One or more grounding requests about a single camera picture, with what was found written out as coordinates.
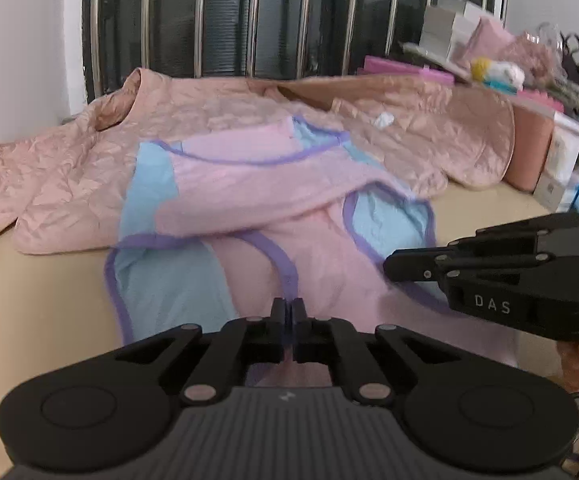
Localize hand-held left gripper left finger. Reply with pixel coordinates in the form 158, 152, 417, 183
114, 298, 290, 405

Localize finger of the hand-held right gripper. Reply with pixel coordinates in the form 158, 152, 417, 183
449, 214, 579, 254
384, 248, 557, 286

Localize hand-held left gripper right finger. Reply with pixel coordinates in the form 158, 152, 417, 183
293, 298, 463, 405

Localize pink blue purple-trimmed top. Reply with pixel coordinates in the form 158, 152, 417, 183
104, 115, 520, 388

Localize large pink storage box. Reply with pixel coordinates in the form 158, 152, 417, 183
502, 97, 557, 193

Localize white printed carton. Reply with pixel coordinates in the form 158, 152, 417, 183
534, 112, 579, 211

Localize magenta small box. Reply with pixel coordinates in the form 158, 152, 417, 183
519, 91, 565, 114

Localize white yellow plush toy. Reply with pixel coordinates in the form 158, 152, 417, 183
471, 57, 526, 92

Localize black bag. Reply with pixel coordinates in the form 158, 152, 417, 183
559, 32, 579, 102

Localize pink mesh bag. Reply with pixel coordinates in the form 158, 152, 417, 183
499, 35, 561, 82

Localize flat pink box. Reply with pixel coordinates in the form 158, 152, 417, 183
363, 55, 455, 86

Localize pink fabric pouch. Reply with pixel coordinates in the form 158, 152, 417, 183
469, 16, 516, 61

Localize stack of white boxes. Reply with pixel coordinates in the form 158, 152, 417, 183
419, 0, 485, 61

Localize pink quilted jacket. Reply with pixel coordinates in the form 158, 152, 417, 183
0, 66, 516, 256

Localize window with steel bars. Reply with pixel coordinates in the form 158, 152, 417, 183
82, 0, 510, 98

